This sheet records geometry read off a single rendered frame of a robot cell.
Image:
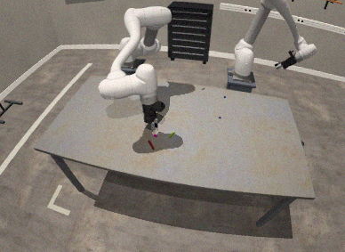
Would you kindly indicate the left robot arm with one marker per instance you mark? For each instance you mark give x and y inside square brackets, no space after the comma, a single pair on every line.
[245,58]

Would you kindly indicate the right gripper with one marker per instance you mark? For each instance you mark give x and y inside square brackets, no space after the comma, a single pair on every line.
[150,107]

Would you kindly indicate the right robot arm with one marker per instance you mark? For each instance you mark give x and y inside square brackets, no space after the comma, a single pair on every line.
[144,82]

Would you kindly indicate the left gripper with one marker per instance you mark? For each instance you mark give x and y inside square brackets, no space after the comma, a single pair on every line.
[290,61]

